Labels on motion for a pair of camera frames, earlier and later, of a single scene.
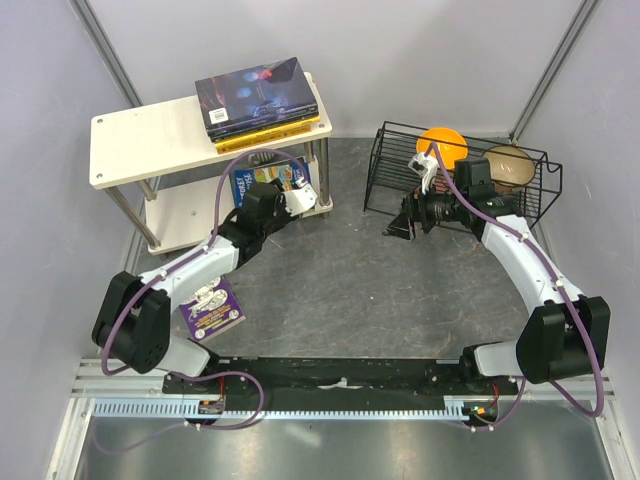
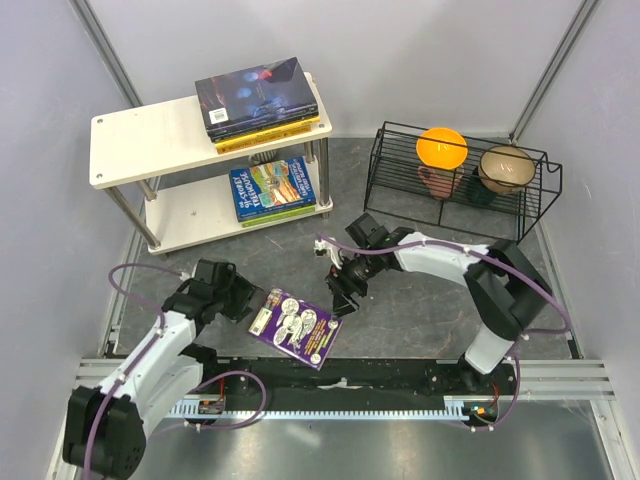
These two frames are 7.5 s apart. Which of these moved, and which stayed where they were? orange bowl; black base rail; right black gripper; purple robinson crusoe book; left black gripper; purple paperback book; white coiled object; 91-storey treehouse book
Moved: left black gripper; purple paperback book; right black gripper
Stayed: 91-storey treehouse book; white coiled object; purple robinson crusoe book; orange bowl; black base rail
